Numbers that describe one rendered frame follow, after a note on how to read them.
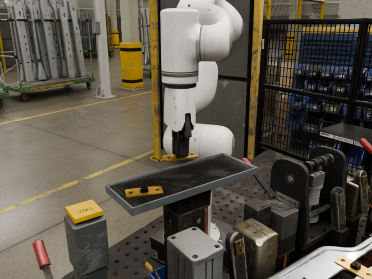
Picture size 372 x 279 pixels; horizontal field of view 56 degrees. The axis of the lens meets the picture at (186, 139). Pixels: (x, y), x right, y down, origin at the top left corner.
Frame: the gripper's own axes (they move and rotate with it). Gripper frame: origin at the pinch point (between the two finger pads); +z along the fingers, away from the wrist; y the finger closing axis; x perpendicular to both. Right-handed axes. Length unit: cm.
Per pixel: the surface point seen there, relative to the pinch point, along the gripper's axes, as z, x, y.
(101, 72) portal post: 73, 71, -686
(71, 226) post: 9.7, -26.9, 10.5
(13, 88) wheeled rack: 101, -106, -715
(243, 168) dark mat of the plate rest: 7.8, 17.6, 0.9
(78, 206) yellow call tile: 7.7, -25.1, 6.7
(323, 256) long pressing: 23.7, 27.9, 21.8
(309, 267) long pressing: 23.7, 22.2, 23.9
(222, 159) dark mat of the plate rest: 7.9, 15.0, -6.5
